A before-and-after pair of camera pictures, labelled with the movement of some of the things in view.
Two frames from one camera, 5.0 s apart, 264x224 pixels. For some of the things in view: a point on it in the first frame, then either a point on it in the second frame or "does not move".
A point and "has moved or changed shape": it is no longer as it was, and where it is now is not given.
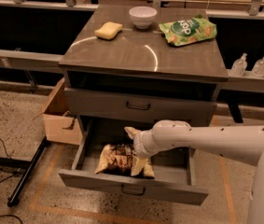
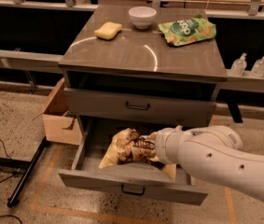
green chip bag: x=192 y=30 does not move
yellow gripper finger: x=138 y=163 -> x=171 y=170
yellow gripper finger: x=132 y=132 -> x=179 y=127
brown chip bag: x=117 y=159 has moved or changed shape
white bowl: x=143 y=16 does not move
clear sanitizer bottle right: x=261 y=66 does not move
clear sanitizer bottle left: x=240 y=66 does not move
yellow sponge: x=108 y=31 does not move
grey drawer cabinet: x=135 y=66 does not move
